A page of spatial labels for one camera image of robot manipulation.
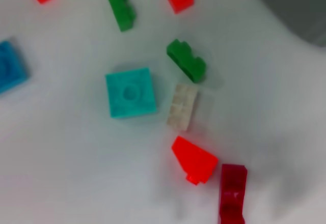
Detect white toy brick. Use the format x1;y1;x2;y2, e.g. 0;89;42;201
167;83;199;132

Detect teal square toy block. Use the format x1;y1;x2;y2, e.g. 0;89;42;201
105;67;157;119

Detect green toy brick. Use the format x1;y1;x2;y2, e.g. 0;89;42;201
103;0;137;33
167;38;207;84

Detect bright red toy brick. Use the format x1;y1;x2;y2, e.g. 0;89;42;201
171;135;219;186

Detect dark red toy brick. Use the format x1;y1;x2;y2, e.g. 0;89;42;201
218;163;248;224

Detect blue square toy block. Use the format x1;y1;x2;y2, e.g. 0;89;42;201
0;40;30;95

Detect grey-green perforated storage bin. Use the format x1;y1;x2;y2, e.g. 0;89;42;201
244;0;326;48

